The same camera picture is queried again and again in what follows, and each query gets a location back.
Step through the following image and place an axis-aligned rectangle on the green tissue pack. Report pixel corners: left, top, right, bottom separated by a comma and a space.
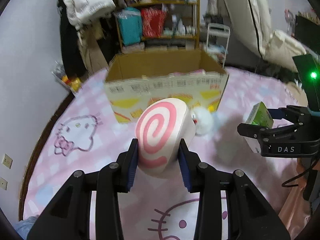
243, 101, 275, 155

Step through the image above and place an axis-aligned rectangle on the pink swirl roll cushion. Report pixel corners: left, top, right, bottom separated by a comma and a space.
135, 98, 196, 178

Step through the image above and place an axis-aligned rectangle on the white fluffy chick plush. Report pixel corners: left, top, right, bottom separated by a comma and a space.
190, 106, 214, 136

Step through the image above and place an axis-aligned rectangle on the pink Hello Kitty bedsheet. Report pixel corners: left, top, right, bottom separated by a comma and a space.
23, 68, 310, 239

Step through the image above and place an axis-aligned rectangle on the printed cardboard box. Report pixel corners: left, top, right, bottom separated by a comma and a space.
104, 49, 229, 123

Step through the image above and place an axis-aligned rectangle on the white metal trolley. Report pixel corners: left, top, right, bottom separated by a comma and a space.
204, 23, 231, 67

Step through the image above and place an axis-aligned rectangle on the cream duvet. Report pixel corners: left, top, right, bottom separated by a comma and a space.
224, 0, 306, 73

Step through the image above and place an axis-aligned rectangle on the wooden shelf unit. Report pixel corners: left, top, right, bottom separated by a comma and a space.
115, 0, 200, 53

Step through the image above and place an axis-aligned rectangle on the stack of books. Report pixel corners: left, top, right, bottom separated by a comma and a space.
122, 42, 145, 54

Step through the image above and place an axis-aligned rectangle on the red patterned bag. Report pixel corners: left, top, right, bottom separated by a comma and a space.
140, 8, 167, 38

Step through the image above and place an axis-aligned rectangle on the teal bag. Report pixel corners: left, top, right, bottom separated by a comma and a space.
116, 7, 143, 46

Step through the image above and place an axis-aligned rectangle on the white puffer jacket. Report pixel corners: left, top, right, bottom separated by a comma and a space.
63, 0, 116, 30

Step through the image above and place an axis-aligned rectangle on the wall socket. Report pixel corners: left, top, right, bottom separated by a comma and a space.
2, 154, 13, 169
0, 177, 8, 190

